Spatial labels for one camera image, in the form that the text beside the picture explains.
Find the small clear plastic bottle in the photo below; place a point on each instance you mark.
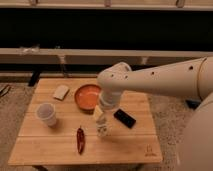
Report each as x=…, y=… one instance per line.
x=101, y=126

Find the red chili pepper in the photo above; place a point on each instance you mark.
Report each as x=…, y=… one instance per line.
x=80, y=140

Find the beige sponge block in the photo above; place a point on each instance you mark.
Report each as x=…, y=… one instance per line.
x=61, y=92

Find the grey horizontal rail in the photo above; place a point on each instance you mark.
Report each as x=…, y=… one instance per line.
x=96, y=57

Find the black rectangular device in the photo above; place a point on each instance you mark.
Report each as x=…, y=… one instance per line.
x=124, y=118

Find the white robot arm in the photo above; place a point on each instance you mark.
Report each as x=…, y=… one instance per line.
x=192, y=79

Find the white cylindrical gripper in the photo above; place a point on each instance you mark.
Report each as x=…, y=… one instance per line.
x=107, y=101

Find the orange bowl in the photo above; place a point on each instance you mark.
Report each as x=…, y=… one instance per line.
x=86, y=96

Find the wooden table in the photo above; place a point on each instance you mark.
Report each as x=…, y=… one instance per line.
x=38, y=144

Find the white plastic cup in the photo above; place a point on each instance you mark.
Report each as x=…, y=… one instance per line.
x=47, y=114

